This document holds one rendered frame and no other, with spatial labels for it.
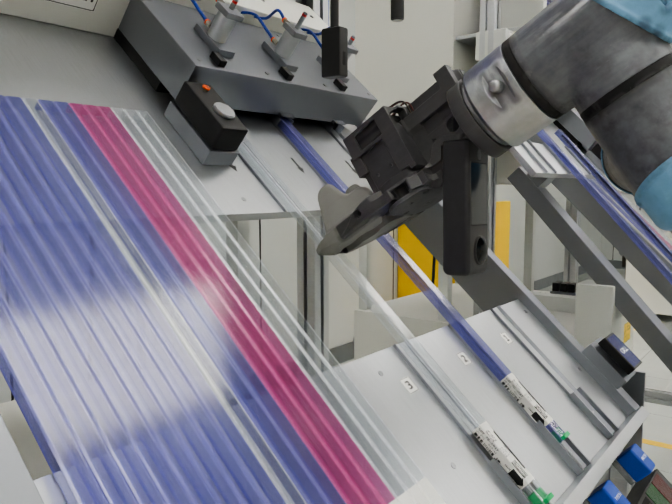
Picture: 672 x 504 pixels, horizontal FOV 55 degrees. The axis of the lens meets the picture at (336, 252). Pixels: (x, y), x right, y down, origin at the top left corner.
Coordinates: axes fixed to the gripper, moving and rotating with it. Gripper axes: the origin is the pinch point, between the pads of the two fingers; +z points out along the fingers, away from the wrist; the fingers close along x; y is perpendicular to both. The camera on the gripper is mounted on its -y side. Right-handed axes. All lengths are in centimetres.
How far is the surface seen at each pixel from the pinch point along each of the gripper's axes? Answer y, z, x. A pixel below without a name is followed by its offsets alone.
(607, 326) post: -20, -2, -57
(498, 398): -19.7, -4.2, -7.8
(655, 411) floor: -71, 62, -255
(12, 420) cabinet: 8, 70, 2
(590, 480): -29.3, -9.0, -6.8
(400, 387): -14.7, -2.8, 4.5
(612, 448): -29.1, -9.0, -15.2
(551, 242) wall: 52, 173, -590
